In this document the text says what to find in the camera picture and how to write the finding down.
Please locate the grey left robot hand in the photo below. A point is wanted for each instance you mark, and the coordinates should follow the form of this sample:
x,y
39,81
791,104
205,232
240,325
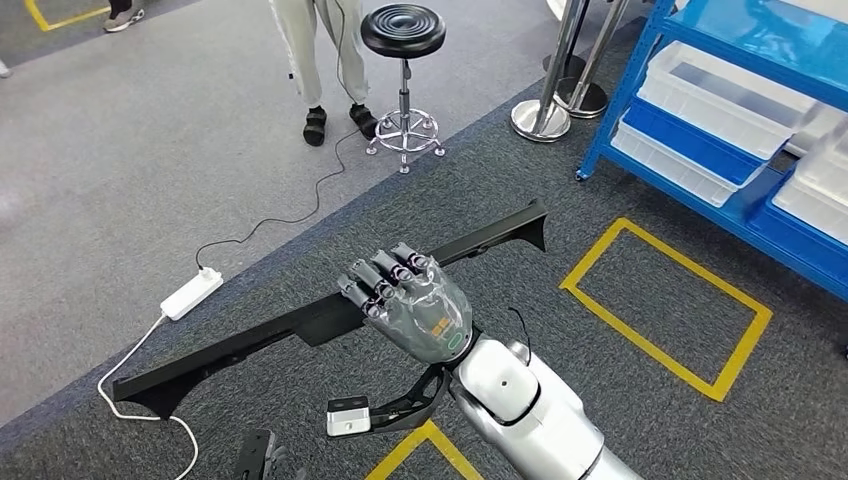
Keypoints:
x,y
288,467

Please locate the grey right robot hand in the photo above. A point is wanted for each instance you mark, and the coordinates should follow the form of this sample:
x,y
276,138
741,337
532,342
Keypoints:
x,y
424,311

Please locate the long black plastic part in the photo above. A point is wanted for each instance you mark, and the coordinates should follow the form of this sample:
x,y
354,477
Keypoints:
x,y
218,354

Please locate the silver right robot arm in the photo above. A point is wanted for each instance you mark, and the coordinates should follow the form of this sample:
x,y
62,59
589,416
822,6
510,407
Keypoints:
x,y
530,417

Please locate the blue metal shelf rack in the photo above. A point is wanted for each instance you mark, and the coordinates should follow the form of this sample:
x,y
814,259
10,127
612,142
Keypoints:
x,y
729,218

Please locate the yellow floor tape square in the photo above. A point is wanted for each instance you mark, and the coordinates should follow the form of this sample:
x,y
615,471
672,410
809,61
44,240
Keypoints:
x,y
424,437
40,16

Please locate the white power strip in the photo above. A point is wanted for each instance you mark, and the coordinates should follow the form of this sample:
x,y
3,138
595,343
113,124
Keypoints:
x,y
192,295

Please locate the person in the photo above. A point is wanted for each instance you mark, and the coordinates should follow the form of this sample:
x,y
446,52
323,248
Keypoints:
x,y
308,60
122,20

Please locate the black round stool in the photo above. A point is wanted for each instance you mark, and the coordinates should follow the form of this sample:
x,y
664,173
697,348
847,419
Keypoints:
x,y
403,30

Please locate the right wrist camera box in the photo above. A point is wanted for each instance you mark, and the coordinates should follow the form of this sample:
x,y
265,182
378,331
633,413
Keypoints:
x,y
348,420

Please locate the black camera bracket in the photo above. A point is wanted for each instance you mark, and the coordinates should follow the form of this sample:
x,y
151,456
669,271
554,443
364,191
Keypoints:
x,y
411,404

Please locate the chrome stanchion post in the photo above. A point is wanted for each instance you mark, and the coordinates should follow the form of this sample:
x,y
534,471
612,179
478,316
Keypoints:
x,y
583,99
540,122

